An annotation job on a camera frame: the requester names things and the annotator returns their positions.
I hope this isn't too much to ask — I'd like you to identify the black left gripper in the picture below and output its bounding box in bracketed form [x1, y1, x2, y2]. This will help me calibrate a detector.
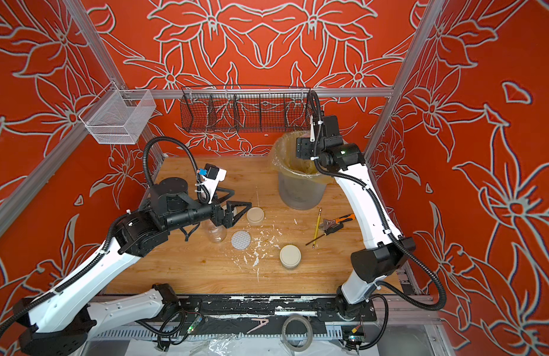
[165, 184, 253, 233]

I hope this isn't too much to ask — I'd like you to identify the glass jar patterned lid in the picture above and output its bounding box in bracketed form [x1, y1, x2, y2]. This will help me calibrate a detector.
[204, 221, 227, 243]

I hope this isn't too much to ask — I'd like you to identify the beige lid of back jar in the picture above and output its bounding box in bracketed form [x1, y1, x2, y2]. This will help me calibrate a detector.
[246, 207, 265, 225]

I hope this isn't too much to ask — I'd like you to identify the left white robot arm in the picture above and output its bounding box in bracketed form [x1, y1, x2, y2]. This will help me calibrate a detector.
[0, 177, 252, 355]

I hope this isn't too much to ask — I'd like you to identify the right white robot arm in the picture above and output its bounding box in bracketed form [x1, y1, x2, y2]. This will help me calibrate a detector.
[296, 90, 415, 320]

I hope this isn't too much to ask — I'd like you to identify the translucent ribbed trash bin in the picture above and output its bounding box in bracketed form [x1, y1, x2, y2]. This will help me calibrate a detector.
[277, 172, 328, 211]

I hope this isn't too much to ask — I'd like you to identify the yellow pencil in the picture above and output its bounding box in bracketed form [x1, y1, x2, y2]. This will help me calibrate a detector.
[312, 208, 323, 249]

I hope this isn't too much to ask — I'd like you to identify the glass jar beige lid front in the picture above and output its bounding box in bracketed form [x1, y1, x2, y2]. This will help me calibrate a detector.
[279, 244, 302, 269]

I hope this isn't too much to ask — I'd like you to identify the clear tape roll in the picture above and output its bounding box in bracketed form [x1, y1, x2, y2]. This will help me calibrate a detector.
[281, 314, 314, 352]

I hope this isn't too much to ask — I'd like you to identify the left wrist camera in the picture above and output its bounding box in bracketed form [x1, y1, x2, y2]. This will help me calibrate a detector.
[198, 163, 226, 194]

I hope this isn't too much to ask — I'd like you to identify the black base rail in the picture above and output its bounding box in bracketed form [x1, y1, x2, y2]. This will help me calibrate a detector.
[138, 293, 378, 323]

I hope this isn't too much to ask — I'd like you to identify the black wire wall basket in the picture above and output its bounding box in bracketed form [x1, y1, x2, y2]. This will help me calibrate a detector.
[180, 85, 313, 133]

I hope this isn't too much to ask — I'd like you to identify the clear plastic wall basket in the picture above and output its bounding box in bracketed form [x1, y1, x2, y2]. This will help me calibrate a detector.
[78, 82, 156, 145]

